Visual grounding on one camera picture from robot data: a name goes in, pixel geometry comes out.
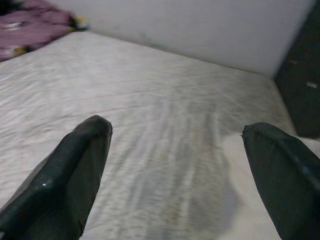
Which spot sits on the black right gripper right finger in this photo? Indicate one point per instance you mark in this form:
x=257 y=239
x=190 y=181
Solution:
x=290 y=187

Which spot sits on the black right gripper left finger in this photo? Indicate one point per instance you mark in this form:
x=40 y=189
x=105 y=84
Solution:
x=57 y=190

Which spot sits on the dark tufted headboard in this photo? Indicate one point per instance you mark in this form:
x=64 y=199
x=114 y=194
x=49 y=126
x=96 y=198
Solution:
x=302 y=87

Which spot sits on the white quilted mattress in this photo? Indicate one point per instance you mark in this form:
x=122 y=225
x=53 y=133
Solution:
x=125 y=87

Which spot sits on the purple printed blanket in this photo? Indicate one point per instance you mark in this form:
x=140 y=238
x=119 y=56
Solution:
x=30 y=27

